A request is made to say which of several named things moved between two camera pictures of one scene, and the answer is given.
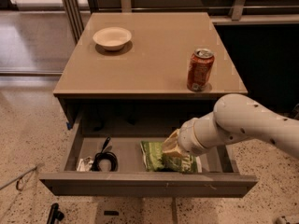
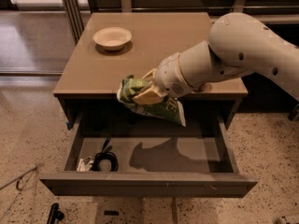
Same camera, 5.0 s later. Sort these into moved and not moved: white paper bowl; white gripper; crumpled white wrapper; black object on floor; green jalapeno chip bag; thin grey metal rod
Moved: white gripper; green jalapeno chip bag
Not moved: black object on floor; white paper bowl; thin grey metal rod; crumpled white wrapper
